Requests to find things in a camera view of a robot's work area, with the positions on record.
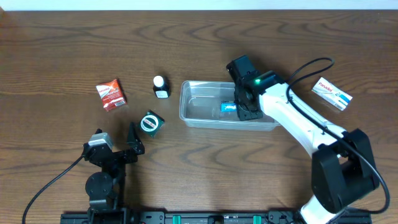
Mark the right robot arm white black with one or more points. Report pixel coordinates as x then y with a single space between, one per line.
343 166

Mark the dark syrup bottle white cap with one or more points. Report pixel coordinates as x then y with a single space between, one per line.
161 88

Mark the blue white medicine box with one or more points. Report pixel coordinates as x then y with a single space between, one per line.
227 106

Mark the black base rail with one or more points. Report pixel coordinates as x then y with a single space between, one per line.
131 217

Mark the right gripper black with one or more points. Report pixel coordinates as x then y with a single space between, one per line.
244 109

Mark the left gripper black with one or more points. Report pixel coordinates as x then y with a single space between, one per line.
115 154

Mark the green box round label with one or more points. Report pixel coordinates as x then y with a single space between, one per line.
151 123

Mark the red Panadol ActiFast box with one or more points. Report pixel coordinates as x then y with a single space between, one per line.
111 95

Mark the white Panadol box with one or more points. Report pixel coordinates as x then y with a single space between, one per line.
332 94

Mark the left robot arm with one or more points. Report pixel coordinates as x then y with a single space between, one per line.
105 188

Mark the clear plastic container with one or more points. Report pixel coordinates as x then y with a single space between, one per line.
200 108

